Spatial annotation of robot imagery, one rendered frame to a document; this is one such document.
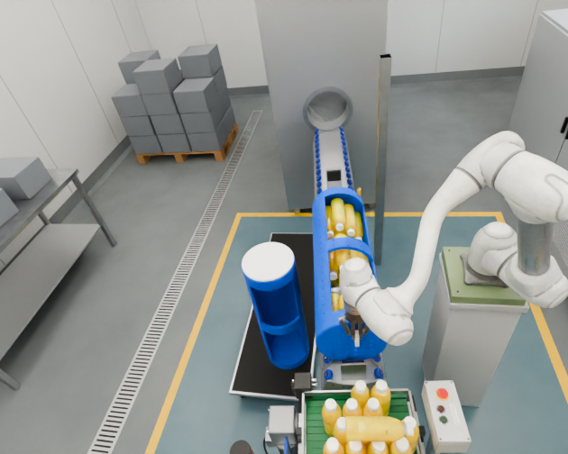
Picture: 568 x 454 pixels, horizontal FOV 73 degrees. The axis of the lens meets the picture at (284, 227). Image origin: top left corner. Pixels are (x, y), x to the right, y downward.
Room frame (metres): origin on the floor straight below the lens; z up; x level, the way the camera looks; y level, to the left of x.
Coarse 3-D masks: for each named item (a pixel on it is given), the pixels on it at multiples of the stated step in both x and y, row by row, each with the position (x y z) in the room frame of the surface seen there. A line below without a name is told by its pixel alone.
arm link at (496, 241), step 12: (492, 228) 1.08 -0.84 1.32; (504, 228) 1.07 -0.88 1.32; (480, 240) 1.07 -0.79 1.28; (492, 240) 1.03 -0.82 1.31; (504, 240) 1.01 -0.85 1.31; (516, 240) 1.01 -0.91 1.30; (480, 252) 1.04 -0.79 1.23; (492, 252) 1.00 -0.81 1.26; (504, 252) 0.98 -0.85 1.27; (480, 264) 1.03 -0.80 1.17; (492, 264) 0.98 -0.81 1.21
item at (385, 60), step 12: (384, 60) 2.15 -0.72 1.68; (384, 72) 2.15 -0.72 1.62; (384, 84) 2.15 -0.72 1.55; (384, 96) 2.15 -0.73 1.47; (384, 108) 2.15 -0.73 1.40; (384, 120) 2.15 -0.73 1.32; (384, 132) 2.15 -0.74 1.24; (384, 144) 2.15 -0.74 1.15; (384, 156) 2.15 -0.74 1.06; (384, 168) 2.15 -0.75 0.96; (384, 180) 2.15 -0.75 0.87; (384, 192) 2.15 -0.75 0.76
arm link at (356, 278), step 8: (344, 264) 0.81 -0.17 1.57; (352, 264) 0.79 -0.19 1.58; (360, 264) 0.79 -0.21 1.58; (368, 264) 0.79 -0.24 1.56; (344, 272) 0.78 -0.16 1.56; (352, 272) 0.76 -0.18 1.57; (360, 272) 0.76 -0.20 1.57; (368, 272) 0.76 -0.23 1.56; (344, 280) 0.77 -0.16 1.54; (352, 280) 0.75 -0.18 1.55; (360, 280) 0.74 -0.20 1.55; (368, 280) 0.75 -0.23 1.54; (344, 288) 0.76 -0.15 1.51; (352, 288) 0.74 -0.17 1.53; (360, 288) 0.73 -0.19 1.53; (368, 288) 0.72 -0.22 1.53; (344, 296) 0.76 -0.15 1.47; (352, 296) 0.73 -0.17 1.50; (360, 296) 0.71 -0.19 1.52; (352, 304) 0.73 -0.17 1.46
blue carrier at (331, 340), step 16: (336, 192) 1.62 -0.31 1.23; (352, 192) 1.63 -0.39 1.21; (320, 208) 1.55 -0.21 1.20; (320, 224) 1.43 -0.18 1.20; (320, 240) 1.33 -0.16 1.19; (336, 240) 1.27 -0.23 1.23; (352, 240) 1.25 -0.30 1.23; (368, 240) 1.34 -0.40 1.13; (320, 256) 1.22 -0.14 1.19; (368, 256) 1.20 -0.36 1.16; (320, 272) 1.13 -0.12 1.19; (320, 288) 1.04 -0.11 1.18; (320, 304) 0.96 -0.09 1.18; (320, 320) 0.89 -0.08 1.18; (336, 320) 0.84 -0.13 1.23; (320, 336) 0.83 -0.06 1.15; (336, 336) 0.82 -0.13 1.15; (368, 336) 0.80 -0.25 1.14; (336, 352) 0.82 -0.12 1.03; (352, 352) 0.81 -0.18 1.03; (368, 352) 0.80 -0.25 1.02
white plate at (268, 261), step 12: (252, 252) 1.49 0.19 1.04; (264, 252) 1.47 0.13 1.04; (276, 252) 1.45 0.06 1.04; (288, 252) 1.44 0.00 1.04; (252, 264) 1.40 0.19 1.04; (264, 264) 1.38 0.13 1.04; (276, 264) 1.37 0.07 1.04; (288, 264) 1.35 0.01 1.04; (252, 276) 1.32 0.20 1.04; (264, 276) 1.30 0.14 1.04; (276, 276) 1.29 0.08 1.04
